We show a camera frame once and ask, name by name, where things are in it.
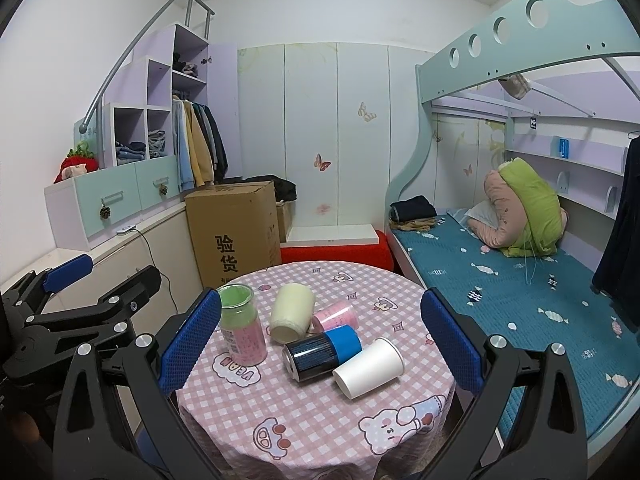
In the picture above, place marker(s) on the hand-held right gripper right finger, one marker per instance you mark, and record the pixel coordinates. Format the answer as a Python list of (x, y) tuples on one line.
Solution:
[(450, 340)]

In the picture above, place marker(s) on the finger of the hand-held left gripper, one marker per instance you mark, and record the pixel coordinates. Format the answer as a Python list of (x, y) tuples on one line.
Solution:
[(140, 285), (67, 272)]

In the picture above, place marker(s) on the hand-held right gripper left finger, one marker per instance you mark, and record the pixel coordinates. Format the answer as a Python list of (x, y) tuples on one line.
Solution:
[(192, 340)]

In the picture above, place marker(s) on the green and pink cup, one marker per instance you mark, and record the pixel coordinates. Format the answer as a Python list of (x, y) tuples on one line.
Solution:
[(242, 335)]

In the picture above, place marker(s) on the white paper cup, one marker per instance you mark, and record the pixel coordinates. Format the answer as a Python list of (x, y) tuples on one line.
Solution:
[(367, 370)]

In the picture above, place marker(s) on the cream cup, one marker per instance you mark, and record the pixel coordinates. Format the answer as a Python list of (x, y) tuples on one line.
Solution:
[(292, 310)]

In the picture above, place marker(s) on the blue and black cup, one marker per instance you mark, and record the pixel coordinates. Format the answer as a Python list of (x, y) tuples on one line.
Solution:
[(315, 355)]

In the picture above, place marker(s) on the white low cabinet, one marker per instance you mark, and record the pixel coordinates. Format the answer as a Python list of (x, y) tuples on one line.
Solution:
[(150, 245)]

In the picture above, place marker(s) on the small white device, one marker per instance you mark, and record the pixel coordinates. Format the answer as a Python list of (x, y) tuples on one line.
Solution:
[(125, 230)]

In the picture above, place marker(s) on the blue printed mattress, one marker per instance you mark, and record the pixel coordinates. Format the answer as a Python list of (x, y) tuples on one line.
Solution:
[(525, 300)]

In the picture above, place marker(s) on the purple stair cabinet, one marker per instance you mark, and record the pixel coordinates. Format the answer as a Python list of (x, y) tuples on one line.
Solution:
[(120, 190)]

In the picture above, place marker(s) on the large cardboard box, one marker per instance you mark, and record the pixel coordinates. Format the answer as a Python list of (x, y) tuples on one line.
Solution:
[(230, 230)]

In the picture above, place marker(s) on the strawberry plush toy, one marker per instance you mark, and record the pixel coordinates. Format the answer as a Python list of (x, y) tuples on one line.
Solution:
[(75, 165)]

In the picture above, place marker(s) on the tan folded clothes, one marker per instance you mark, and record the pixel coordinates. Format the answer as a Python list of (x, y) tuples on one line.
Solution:
[(415, 226)]

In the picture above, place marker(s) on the white pillow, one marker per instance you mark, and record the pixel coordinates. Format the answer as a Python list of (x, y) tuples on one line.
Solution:
[(479, 215)]

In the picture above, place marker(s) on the light blue hanging shirt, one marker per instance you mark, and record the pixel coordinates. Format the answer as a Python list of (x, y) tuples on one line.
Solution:
[(182, 160)]

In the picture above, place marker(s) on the red stool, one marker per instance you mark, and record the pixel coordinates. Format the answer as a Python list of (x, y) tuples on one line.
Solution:
[(340, 259)]

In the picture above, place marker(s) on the dark folded clothes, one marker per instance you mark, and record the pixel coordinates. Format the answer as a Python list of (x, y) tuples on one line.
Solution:
[(412, 207)]

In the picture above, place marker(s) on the pink checked tablecloth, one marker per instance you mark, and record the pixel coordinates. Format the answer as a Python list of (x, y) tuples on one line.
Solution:
[(310, 425)]

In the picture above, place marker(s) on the yellow hanging jacket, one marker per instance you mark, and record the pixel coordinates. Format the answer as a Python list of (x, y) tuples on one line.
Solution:
[(200, 150)]

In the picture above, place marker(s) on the small cardboard box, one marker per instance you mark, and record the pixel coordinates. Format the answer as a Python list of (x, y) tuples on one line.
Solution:
[(284, 222)]

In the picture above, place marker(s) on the green and pink quilt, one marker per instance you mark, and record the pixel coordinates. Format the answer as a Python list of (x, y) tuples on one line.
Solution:
[(530, 205)]

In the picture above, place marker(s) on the white board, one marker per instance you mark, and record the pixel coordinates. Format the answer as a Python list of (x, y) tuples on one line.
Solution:
[(332, 234)]

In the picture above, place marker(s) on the dark hanging jackets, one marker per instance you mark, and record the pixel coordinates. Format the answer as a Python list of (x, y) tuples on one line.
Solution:
[(215, 140)]

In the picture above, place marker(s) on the black cloth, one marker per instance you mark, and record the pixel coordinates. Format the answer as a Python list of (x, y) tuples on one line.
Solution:
[(285, 190)]

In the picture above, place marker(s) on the dark hanging garment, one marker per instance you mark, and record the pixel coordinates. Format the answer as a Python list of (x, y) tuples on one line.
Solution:
[(620, 235)]

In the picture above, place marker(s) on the dark clothes pile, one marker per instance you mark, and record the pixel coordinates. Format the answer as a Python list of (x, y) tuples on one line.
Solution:
[(187, 67)]

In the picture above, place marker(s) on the small blue box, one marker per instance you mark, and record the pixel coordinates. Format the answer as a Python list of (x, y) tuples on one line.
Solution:
[(563, 147)]

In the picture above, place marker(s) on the grey metal handrail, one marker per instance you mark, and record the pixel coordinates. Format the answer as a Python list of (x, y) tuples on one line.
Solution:
[(125, 55)]

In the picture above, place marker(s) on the white wardrobe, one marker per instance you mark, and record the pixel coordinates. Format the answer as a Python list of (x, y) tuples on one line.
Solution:
[(310, 110)]

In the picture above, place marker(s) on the grey pouch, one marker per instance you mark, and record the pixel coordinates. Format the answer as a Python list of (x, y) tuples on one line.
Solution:
[(516, 86)]

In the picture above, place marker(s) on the light blue bunk bed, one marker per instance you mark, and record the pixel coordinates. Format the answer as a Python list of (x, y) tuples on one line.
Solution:
[(500, 55)]

